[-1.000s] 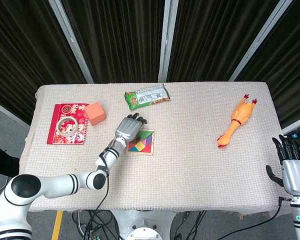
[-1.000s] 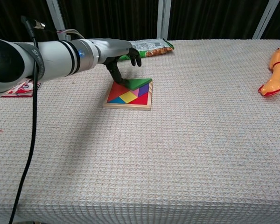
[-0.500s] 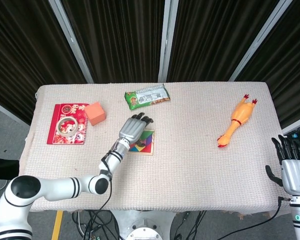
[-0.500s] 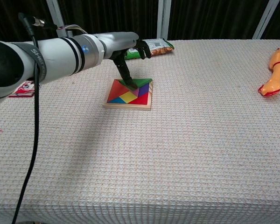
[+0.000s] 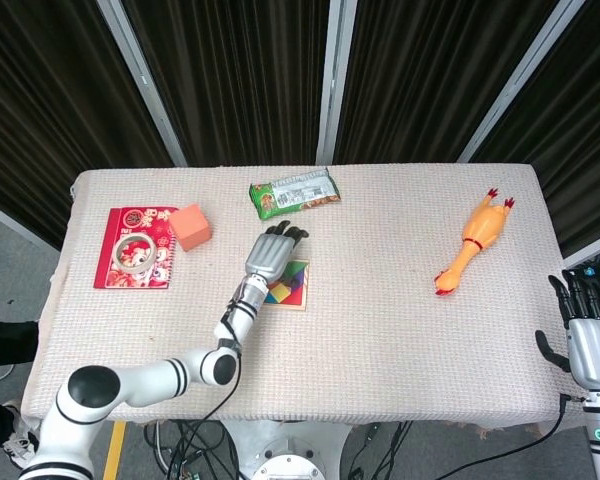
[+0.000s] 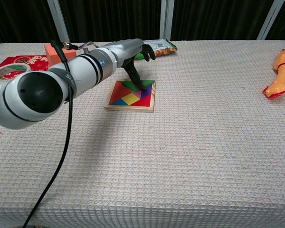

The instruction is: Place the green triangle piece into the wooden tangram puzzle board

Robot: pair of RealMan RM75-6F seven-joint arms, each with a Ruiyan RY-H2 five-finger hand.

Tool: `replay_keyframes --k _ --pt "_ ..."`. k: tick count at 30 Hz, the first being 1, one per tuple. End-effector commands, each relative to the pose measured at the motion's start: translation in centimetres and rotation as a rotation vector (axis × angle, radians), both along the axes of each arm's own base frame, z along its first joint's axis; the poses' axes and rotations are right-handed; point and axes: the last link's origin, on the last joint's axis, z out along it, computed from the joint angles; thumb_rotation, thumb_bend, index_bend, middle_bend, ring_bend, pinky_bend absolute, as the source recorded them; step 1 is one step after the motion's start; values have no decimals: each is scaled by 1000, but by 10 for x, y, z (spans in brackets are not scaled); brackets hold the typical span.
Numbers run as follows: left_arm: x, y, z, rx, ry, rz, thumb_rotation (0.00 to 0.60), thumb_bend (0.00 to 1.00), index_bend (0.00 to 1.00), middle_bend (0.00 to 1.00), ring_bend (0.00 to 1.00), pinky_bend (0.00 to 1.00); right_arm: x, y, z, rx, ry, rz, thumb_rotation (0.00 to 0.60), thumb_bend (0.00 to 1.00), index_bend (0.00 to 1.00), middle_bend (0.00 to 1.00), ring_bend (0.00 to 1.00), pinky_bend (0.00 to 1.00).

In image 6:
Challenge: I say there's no purple parallelogram tangram piece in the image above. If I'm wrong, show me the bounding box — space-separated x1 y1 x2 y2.
140 85 153 100

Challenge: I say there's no colourful tangram puzzle tray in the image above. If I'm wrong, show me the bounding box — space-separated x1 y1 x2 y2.
104 80 157 113

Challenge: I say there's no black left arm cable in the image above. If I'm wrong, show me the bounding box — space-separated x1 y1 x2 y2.
22 39 74 228

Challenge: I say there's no aluminium frame post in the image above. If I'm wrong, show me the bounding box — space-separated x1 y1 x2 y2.
47 0 71 43
160 0 175 41
256 0 285 40

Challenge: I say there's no yellow square tangram piece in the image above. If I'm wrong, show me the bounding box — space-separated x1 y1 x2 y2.
122 92 143 106

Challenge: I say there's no orange foam cube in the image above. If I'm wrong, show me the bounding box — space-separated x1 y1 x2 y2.
44 42 77 65

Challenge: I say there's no beige woven tablecloth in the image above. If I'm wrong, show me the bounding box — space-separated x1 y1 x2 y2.
0 39 285 228

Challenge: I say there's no orange rubber chicken toy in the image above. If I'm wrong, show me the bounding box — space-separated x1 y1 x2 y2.
262 44 285 99

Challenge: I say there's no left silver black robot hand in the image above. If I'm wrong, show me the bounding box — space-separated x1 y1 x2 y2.
109 38 156 91

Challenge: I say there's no blue wooden tangram triangle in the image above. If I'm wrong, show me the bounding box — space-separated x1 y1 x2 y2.
109 98 130 106

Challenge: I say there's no green triangle block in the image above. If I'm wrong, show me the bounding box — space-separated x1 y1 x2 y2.
120 79 156 93

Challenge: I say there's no red spiral notebook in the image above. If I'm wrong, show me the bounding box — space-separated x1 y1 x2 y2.
0 55 50 79

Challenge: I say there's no green snack packet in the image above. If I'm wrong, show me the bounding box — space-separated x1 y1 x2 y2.
134 39 178 60

